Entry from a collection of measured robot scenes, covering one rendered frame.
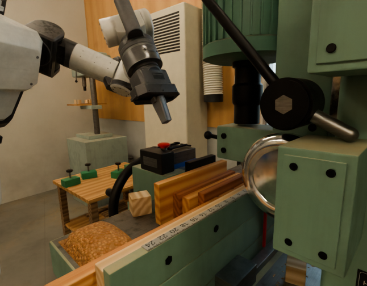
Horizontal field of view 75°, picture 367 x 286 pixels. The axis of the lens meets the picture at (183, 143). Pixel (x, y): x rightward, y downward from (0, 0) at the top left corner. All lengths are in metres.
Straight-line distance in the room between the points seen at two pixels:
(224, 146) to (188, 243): 0.23
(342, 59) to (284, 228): 0.17
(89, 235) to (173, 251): 0.14
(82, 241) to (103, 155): 2.25
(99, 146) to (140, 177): 2.01
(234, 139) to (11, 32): 0.59
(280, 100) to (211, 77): 1.59
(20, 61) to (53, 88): 2.64
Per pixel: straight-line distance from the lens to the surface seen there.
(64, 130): 3.45
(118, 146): 2.72
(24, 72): 0.79
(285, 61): 0.40
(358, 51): 0.25
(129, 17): 0.60
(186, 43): 1.93
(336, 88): 0.37
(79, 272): 0.33
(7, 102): 0.81
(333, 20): 0.26
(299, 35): 0.40
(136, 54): 0.57
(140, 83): 0.54
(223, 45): 0.44
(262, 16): 0.44
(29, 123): 3.31
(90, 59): 0.90
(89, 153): 2.57
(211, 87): 1.88
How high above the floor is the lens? 1.13
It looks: 11 degrees down
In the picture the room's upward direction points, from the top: 1 degrees counter-clockwise
